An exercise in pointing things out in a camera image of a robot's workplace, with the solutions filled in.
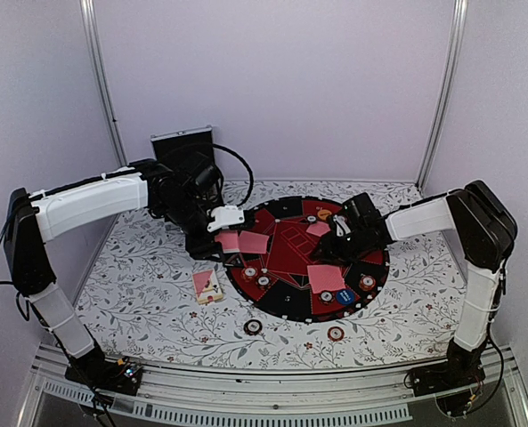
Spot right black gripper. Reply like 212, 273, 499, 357
309, 227, 370, 269

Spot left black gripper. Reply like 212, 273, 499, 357
160, 195, 226, 262

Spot orange big blind button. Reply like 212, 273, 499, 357
316, 209, 332, 222

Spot red playing card deck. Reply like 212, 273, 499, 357
215, 230, 240, 254

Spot orange chips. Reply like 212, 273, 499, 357
359, 275, 377, 292
240, 267, 258, 282

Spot single red dealt card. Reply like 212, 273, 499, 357
238, 230, 269, 254

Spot blue small blind button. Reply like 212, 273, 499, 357
335, 289, 355, 306

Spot orange chip stack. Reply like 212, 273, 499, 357
327, 326, 345, 342

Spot dark red chip stack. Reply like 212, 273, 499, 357
243, 319, 263, 335

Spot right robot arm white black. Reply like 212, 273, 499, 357
312, 180, 518, 388

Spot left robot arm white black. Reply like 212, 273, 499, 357
0, 153, 223, 386

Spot aluminium poker case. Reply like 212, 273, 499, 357
150, 125, 224, 210

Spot playing card box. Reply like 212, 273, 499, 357
192, 270, 223, 305

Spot round red black poker mat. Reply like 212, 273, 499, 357
225, 197, 390, 323

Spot floral white table cloth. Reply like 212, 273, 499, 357
67, 179, 483, 371

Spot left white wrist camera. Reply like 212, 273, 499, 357
207, 205, 245, 232

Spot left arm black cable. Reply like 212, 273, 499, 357
156, 142, 255, 208

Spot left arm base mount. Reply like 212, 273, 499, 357
65, 354, 142, 396

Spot front aluminium rail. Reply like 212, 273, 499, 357
17, 345, 528, 426

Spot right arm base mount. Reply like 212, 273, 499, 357
403, 362, 485, 418

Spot left aluminium frame post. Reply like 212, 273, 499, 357
79, 0, 129, 166

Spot aluminium frame post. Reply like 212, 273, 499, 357
416, 0, 469, 193
79, 0, 129, 166

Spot right aluminium frame post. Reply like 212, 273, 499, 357
416, 0, 469, 193

